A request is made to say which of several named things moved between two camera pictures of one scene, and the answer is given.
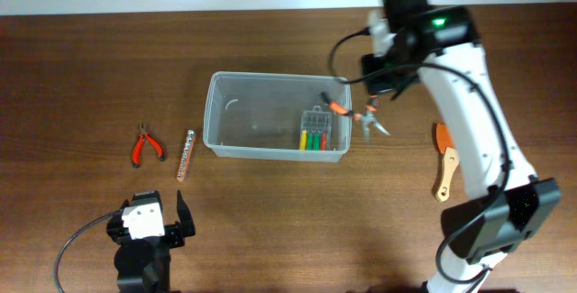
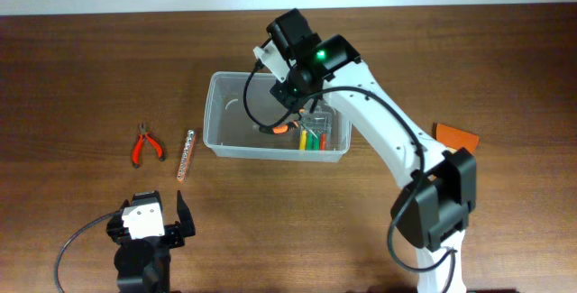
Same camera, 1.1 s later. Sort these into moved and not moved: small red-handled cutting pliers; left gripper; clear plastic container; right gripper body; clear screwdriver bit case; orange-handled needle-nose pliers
Moved: orange-handled needle-nose pliers; right gripper body
Not moved: left gripper; clear plastic container; clear screwdriver bit case; small red-handled cutting pliers
